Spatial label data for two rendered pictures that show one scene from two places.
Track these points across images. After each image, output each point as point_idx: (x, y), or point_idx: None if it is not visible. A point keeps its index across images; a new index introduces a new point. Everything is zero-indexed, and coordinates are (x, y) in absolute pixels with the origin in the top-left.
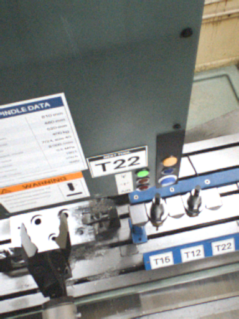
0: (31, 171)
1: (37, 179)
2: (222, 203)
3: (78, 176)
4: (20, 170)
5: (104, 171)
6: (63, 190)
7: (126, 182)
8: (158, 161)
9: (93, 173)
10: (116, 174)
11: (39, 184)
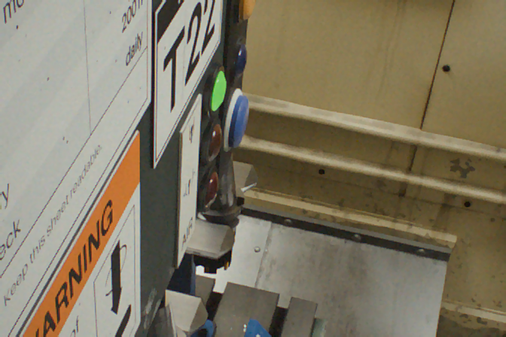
0: (46, 193)
1: (55, 263)
2: (198, 296)
3: (133, 172)
4: (19, 195)
5: (172, 105)
6: (101, 328)
7: (191, 171)
8: (233, 2)
9: (156, 135)
10: (181, 129)
11: (58, 310)
